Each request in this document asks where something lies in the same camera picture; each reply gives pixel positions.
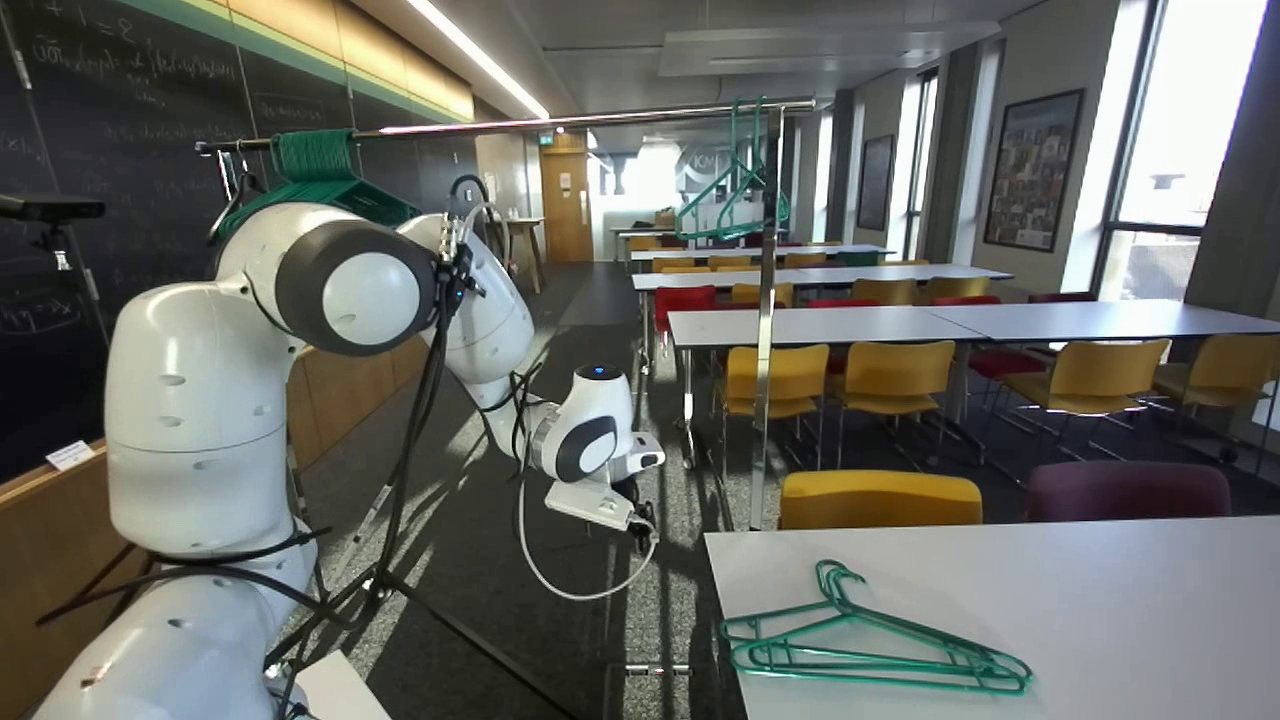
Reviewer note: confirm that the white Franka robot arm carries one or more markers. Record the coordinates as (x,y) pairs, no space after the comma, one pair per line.
(203,400)

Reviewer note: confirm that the green hanger bundle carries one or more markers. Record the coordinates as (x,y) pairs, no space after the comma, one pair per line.
(320,156)

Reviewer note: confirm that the green plastic clothes hanger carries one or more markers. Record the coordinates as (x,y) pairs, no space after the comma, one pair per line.
(935,649)

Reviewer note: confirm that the red chair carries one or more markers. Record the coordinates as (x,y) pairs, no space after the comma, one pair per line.
(683,308)
(1004,367)

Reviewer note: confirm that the yellow chair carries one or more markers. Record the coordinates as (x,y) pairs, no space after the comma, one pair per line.
(887,295)
(881,503)
(898,379)
(1220,368)
(778,380)
(1094,379)

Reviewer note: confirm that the metal clothes rack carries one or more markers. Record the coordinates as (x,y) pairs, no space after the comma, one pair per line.
(767,442)

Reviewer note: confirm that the white long table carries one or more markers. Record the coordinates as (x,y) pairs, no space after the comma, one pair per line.
(802,279)
(745,252)
(853,327)

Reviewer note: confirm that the wooden door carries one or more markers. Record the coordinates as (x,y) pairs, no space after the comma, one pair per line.
(565,200)

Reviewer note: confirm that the small wooden desk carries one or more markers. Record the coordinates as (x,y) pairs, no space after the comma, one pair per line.
(516,231)

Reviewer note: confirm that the small framed picture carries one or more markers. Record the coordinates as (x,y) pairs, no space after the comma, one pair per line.
(877,186)

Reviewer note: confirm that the tall window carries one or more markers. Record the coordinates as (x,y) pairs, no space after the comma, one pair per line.
(1184,120)
(923,160)

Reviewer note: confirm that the ceiling light strip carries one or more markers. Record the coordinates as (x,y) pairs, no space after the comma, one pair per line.
(462,40)

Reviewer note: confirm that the framed colourful poster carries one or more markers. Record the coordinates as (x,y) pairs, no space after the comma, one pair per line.
(1035,169)

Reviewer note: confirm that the white flat board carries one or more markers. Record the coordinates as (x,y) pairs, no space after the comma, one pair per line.
(346,685)

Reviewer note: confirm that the maroon chair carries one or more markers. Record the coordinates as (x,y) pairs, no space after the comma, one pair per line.
(1127,490)

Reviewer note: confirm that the white paper tag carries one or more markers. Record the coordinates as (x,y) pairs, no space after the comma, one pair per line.
(70,452)

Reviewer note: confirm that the dark chalkboard wall panel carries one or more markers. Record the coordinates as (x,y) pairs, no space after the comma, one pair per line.
(105,107)

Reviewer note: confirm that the black camera on tripod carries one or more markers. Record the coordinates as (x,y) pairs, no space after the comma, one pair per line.
(55,207)

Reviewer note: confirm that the wooden wall ledge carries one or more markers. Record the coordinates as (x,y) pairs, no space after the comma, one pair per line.
(41,572)

